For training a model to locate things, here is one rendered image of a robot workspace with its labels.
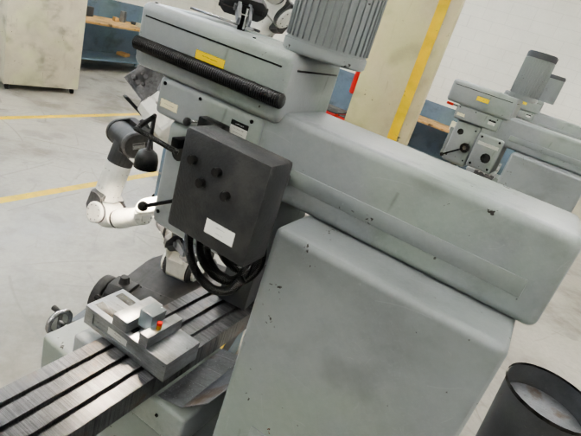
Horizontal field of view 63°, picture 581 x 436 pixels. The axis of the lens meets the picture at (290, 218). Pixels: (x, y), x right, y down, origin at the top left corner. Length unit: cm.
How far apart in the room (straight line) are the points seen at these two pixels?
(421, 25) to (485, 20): 740
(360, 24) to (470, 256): 53
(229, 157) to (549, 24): 948
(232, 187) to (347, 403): 52
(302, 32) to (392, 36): 187
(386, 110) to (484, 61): 734
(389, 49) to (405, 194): 200
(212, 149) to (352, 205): 34
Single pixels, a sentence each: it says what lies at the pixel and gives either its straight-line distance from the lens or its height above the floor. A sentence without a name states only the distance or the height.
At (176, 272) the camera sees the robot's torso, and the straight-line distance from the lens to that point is 241.
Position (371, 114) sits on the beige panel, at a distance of 295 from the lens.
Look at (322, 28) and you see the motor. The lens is 108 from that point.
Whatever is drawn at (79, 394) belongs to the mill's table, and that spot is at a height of 91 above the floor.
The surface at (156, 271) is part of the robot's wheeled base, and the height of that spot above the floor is 57.
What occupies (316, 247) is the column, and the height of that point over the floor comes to 156.
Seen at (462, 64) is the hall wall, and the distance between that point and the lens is 1024.
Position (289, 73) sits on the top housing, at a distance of 107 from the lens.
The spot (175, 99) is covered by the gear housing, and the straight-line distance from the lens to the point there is 127.
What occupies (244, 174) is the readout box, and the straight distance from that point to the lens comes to 84.
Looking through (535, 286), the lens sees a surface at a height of 164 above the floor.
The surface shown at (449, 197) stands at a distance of 97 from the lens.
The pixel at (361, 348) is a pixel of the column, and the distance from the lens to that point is 100.
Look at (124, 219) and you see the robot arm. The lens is 174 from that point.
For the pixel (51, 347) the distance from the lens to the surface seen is 192.
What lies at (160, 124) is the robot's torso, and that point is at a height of 150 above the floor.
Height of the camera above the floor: 196
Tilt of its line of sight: 22 degrees down
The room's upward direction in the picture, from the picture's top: 18 degrees clockwise
